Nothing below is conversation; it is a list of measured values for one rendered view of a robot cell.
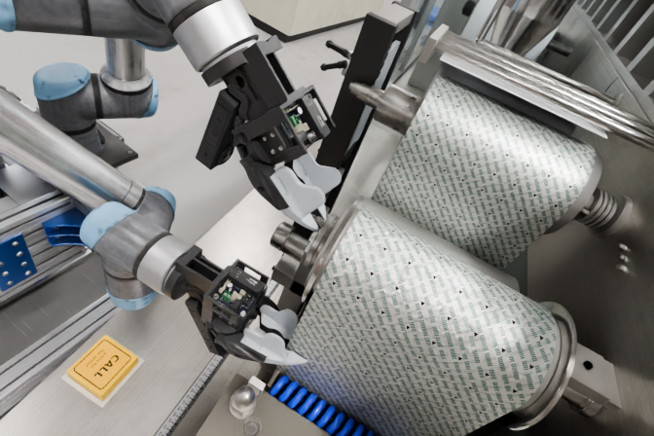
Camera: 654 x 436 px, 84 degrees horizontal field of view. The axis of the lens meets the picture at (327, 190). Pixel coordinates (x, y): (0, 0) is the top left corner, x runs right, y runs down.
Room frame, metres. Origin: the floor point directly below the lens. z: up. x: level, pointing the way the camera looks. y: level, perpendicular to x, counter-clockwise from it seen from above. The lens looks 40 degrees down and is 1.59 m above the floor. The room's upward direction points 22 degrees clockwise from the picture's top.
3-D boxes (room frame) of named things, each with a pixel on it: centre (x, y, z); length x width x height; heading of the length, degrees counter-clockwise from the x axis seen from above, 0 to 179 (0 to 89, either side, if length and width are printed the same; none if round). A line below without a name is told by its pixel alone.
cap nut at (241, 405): (0.18, 0.00, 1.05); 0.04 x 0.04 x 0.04
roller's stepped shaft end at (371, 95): (0.56, 0.00, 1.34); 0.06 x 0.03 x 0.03; 79
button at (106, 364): (0.19, 0.22, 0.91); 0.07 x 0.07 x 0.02; 79
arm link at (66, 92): (0.68, 0.69, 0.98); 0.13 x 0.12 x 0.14; 133
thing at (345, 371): (0.22, -0.14, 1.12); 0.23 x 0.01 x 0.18; 79
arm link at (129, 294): (0.31, 0.25, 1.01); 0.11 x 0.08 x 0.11; 21
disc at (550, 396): (0.25, -0.28, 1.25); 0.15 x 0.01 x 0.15; 169
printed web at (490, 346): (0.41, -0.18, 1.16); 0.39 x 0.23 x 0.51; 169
